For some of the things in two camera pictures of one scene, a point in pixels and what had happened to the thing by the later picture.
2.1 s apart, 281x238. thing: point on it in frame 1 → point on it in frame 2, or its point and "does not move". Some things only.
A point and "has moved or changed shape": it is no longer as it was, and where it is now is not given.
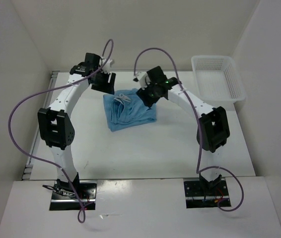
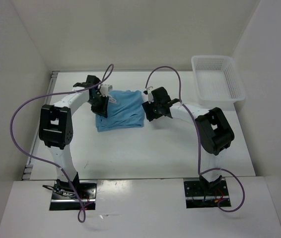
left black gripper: (106, 88) → (103, 110)
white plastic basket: (217, 81) does not move
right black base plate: (196, 197) does not move
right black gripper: (143, 94) → (147, 107)
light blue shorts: (126, 108) has moved or changed shape
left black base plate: (87, 192) does not move
